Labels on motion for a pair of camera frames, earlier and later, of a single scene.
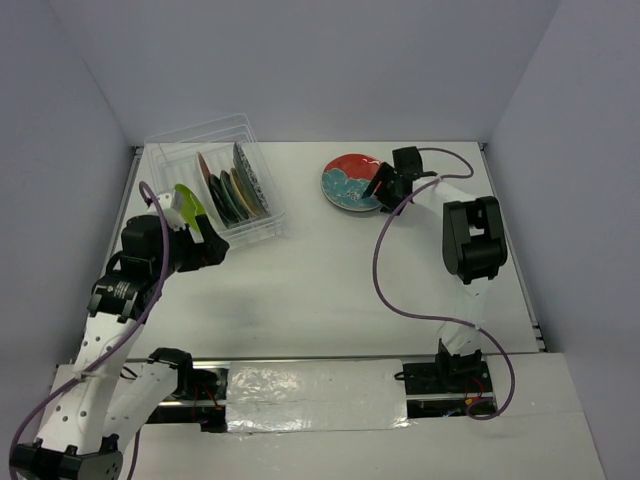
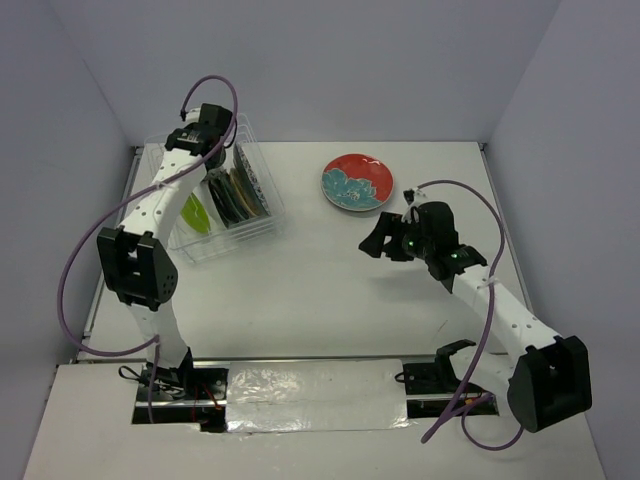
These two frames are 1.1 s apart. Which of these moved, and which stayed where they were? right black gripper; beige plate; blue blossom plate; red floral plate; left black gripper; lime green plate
Moved: right black gripper; left black gripper
Stayed: lime green plate; blue blossom plate; beige plate; red floral plate
